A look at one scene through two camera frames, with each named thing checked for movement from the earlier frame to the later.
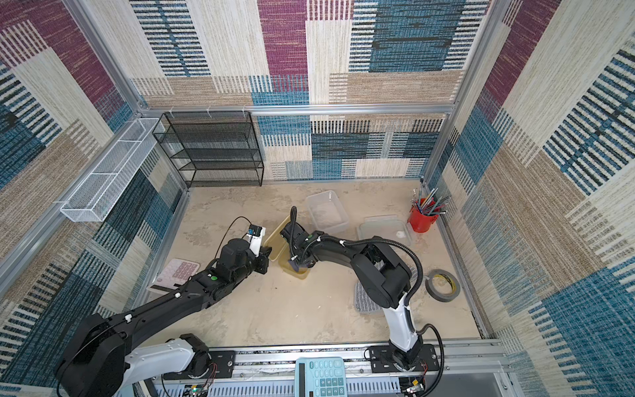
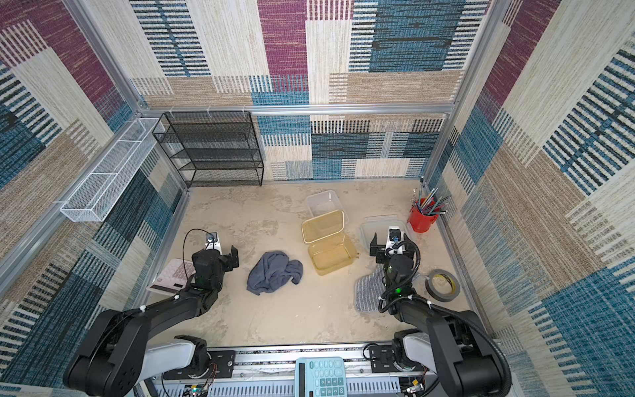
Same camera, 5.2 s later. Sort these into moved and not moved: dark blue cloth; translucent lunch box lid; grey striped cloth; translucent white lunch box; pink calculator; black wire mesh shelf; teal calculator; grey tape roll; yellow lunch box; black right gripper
Moved: black right gripper; translucent white lunch box; dark blue cloth; yellow lunch box
Not moved: pink calculator; teal calculator; grey striped cloth; grey tape roll; translucent lunch box lid; black wire mesh shelf
